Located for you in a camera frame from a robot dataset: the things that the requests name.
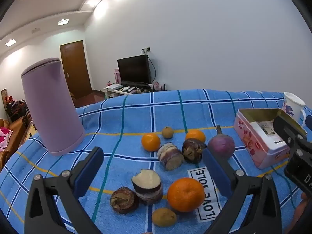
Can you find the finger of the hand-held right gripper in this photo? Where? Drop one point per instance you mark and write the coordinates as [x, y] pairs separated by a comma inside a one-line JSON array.
[[309, 120], [282, 126]]

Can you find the white television stand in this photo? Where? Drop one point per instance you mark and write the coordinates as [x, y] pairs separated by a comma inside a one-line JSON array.
[[114, 92]]

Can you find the brown leather sofa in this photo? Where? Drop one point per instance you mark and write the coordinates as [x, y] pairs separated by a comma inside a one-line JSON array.
[[14, 131]]

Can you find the small brown kiwi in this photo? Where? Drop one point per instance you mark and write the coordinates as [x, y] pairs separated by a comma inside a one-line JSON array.
[[164, 217], [167, 132]]

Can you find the orange mandarin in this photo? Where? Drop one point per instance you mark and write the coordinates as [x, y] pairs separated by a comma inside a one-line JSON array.
[[195, 135], [151, 141], [186, 195]]

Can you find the blue plaid blanket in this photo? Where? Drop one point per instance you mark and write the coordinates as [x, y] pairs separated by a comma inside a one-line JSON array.
[[136, 117]]

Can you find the grey remote control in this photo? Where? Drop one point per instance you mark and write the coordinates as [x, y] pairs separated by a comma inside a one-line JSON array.
[[125, 89]]

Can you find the white flat box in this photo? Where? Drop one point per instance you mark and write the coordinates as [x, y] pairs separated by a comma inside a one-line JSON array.
[[114, 86]]

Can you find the cut taro piece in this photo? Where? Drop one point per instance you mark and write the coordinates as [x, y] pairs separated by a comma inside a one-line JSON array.
[[147, 184], [170, 156]]

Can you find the pink floral pillow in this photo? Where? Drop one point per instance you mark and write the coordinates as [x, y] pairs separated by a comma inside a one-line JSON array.
[[3, 136]]

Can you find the dark cloth heap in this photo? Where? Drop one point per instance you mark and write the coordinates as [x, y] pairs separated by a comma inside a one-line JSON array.
[[15, 108]]

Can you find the pink floral packet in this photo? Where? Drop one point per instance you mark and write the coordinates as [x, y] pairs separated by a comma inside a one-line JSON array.
[[156, 85]]

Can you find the wooden coffee table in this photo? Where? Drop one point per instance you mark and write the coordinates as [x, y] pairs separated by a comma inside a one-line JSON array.
[[29, 126]]

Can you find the square ceiling light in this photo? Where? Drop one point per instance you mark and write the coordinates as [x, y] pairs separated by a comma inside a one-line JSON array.
[[63, 22], [10, 42]]

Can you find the person's right hand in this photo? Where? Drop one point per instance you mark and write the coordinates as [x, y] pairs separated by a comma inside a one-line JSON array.
[[303, 219]]

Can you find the brown wooden door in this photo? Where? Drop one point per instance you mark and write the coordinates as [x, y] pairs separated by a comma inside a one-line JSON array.
[[76, 70]]

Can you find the white wall socket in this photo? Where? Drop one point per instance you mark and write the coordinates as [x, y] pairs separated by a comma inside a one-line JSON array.
[[146, 50]]

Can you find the pink tin box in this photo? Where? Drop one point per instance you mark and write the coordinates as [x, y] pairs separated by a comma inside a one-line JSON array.
[[248, 136]]

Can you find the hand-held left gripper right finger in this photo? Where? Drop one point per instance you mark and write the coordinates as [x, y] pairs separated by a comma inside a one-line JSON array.
[[217, 173]]

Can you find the tall pink box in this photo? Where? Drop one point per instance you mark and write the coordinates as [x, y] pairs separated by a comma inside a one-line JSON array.
[[117, 76]]

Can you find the purple passion fruit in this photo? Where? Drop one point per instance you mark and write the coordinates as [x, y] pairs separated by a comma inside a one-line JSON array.
[[124, 199], [195, 148]]

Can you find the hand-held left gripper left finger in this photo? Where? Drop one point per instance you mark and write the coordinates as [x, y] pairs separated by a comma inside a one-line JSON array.
[[89, 170]]

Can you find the lilac thermos jug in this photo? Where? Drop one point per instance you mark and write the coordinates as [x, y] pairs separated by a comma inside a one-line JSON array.
[[51, 107]]

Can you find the black flat television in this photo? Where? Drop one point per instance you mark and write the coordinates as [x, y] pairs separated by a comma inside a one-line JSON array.
[[133, 69]]

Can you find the purple turnip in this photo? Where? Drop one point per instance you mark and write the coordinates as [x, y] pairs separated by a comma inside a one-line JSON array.
[[221, 145]]

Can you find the white floral mug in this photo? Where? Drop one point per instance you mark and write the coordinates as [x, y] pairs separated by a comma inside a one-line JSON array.
[[291, 107]]

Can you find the printed paper leaflet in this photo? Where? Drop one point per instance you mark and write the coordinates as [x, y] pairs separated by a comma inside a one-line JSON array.
[[264, 128]]

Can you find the black antenna router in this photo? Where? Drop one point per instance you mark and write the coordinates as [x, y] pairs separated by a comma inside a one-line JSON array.
[[164, 87]]

